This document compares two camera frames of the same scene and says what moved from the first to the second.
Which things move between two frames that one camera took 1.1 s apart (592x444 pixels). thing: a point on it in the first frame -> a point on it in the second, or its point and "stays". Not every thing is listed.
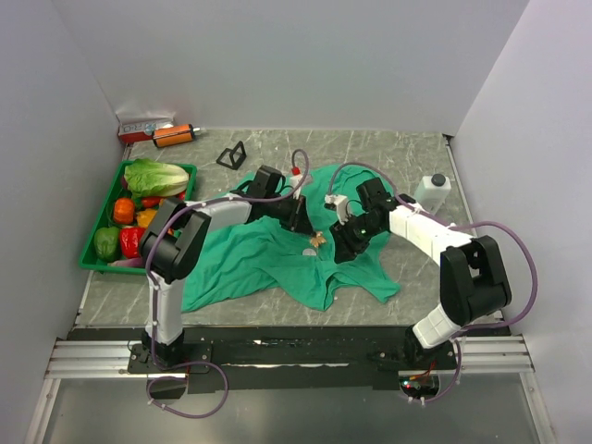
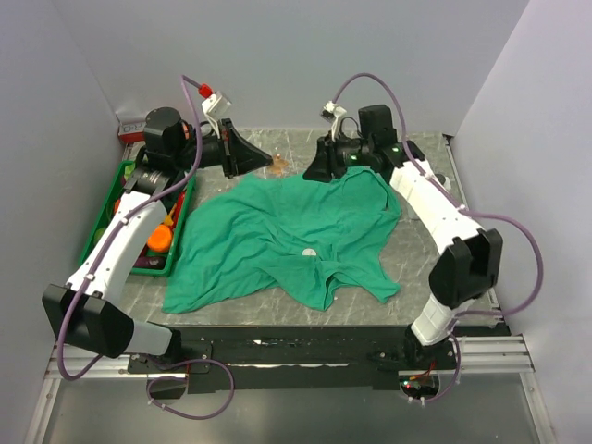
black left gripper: (299, 219) -> (236, 154)
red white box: (136, 131) stays
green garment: (245, 258) stays
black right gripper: (346, 248) -> (326, 162)
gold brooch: (318, 240) -> (278, 165)
